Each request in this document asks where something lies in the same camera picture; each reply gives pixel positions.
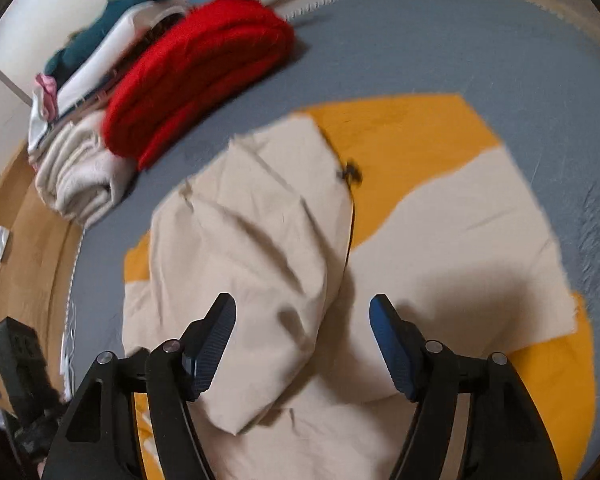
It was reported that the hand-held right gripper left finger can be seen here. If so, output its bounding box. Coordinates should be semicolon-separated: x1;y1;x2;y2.
47;292;238;480

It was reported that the white wardrobe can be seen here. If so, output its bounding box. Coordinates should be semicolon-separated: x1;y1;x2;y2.
0;0;111;106

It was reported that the beige and yellow coat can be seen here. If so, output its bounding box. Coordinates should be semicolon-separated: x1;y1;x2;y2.
121;92;596;480

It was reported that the red folded blanket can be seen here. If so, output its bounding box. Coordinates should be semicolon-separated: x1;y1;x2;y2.
102;0;296;172

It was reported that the cream fleece folded blanket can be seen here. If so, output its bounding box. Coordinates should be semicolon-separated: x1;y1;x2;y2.
34;110;133;225

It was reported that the grey mattress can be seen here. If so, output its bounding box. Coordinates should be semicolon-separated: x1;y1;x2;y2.
62;0;600;480

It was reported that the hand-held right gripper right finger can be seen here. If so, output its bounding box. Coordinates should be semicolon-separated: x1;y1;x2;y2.
369;294;563;480

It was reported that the pink and white cloth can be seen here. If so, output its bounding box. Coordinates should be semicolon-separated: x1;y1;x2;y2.
27;72;61;153

